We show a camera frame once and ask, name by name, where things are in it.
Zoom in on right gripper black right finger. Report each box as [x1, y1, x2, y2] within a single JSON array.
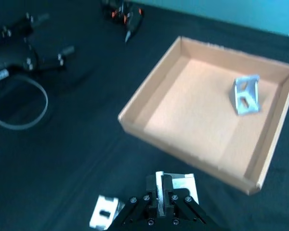
[[162, 175, 209, 226]]

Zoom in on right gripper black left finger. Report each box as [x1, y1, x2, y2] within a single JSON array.
[[111, 174, 159, 228]]

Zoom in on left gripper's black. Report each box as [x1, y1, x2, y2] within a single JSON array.
[[0, 13, 76, 73]]

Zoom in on silver metal corner bracket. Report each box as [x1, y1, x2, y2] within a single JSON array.
[[229, 74, 261, 117], [156, 171, 199, 205], [89, 195, 126, 230]]

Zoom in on shallow brown cardboard tray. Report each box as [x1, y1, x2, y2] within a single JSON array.
[[118, 36, 289, 196]]

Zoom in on black table cloth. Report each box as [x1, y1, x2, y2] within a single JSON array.
[[0, 0, 289, 231]]

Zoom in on thin grey cable, silver plug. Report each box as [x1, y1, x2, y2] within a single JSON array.
[[0, 68, 49, 131]]

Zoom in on black corded tool, orange parts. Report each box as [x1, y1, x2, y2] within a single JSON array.
[[102, 0, 145, 44]]

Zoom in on plain pale wall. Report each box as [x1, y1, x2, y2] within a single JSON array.
[[131, 0, 289, 39]]

